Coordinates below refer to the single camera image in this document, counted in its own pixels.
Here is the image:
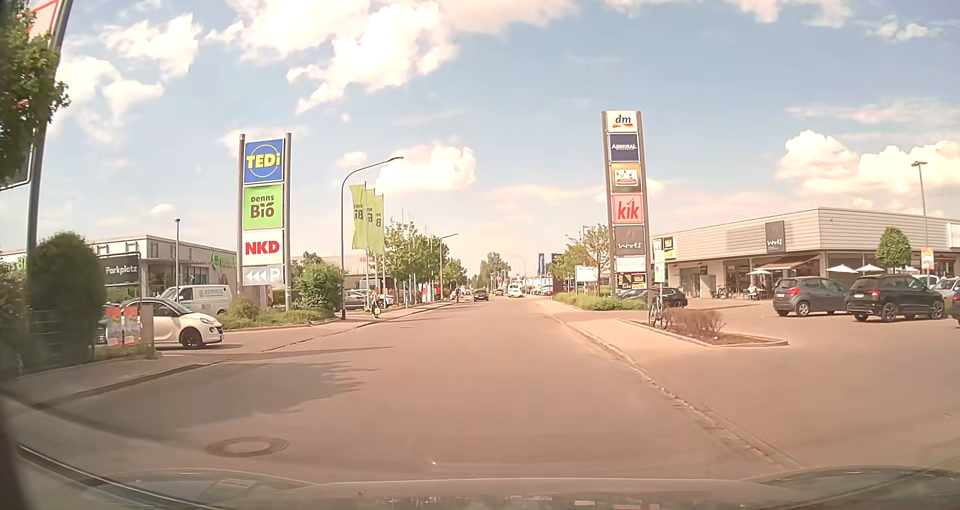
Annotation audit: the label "queue of distant vehicles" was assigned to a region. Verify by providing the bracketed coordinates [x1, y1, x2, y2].
[450, 281, 556, 303]

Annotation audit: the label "row of trees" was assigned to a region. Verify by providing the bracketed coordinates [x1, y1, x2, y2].
[381, 220, 471, 304]

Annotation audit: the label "trees beside road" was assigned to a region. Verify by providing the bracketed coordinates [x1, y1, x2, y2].
[547, 223, 612, 295]

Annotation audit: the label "green flags on poles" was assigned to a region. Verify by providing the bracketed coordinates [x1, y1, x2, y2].
[348, 183, 387, 312]

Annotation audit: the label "low green hedge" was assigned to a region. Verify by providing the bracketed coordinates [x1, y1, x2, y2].
[552, 291, 649, 313]

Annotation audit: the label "grey asphalt road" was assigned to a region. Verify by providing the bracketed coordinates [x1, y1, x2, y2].
[30, 294, 960, 488]

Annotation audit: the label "tall multi-shop sign pylon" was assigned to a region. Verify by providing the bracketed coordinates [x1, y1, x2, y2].
[600, 110, 654, 301]

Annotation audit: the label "green bush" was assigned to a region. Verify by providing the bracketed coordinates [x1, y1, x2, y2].
[294, 260, 346, 314]

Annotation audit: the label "dark parked car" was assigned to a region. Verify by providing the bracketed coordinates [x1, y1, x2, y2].
[616, 286, 689, 309]

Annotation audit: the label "tall shop sign pylon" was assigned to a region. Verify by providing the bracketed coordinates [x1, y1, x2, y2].
[237, 133, 293, 313]

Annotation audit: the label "grass verge with bushes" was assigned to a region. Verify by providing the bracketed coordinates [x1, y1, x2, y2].
[216, 297, 340, 331]

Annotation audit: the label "kerbed planting island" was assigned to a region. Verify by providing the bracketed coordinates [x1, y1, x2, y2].
[619, 307, 789, 349]

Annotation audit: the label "car's own bonnet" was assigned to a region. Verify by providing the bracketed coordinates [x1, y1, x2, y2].
[15, 444, 960, 510]

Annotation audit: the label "white van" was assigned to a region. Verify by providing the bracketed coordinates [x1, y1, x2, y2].
[158, 284, 234, 317]

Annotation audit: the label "white small car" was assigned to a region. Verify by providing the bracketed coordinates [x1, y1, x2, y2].
[96, 297, 225, 350]

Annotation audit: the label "grey supermarket building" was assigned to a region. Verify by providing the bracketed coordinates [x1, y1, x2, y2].
[0, 234, 240, 302]

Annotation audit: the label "grey flat-roofed shop building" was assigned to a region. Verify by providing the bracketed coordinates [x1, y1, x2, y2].
[651, 207, 960, 299]

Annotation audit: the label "grey hatchback car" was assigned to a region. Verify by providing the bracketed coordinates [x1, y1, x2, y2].
[771, 276, 850, 318]

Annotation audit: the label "black parking sign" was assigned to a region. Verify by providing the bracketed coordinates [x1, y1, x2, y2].
[98, 252, 143, 288]

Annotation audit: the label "white parasols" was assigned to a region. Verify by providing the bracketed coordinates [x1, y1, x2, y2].
[746, 263, 888, 295]

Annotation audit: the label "grey pavement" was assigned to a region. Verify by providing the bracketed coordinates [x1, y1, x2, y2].
[0, 300, 459, 409]

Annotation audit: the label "small round tree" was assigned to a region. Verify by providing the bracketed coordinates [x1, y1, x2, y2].
[875, 226, 914, 274]

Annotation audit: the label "round trimmed bush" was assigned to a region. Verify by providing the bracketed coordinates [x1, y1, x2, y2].
[27, 231, 108, 366]

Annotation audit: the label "black SUV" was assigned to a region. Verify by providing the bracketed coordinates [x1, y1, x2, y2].
[845, 273, 947, 323]

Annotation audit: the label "tall billboard on pole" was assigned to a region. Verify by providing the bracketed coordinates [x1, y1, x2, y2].
[0, 0, 77, 271]

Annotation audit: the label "leafy tree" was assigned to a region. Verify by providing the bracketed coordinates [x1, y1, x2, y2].
[0, 0, 72, 184]

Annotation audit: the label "curved street lamp post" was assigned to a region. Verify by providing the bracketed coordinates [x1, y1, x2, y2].
[339, 156, 405, 321]

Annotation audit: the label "tall lamp post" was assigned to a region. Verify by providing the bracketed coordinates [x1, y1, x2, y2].
[910, 160, 932, 275]

